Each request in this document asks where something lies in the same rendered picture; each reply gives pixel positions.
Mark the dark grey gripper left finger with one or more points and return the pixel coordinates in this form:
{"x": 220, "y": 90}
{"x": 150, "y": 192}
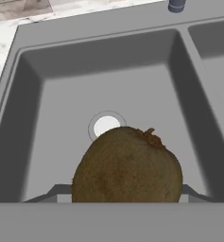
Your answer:
{"x": 58, "y": 193}

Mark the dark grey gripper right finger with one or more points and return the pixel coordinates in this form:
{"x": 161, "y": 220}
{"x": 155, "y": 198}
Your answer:
{"x": 188, "y": 193}

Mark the brown kiwi fruit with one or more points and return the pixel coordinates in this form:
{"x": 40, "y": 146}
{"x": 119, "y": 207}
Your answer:
{"x": 128, "y": 167}

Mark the grey double sink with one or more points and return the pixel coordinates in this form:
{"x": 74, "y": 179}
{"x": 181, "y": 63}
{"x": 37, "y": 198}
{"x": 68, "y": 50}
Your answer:
{"x": 116, "y": 78}

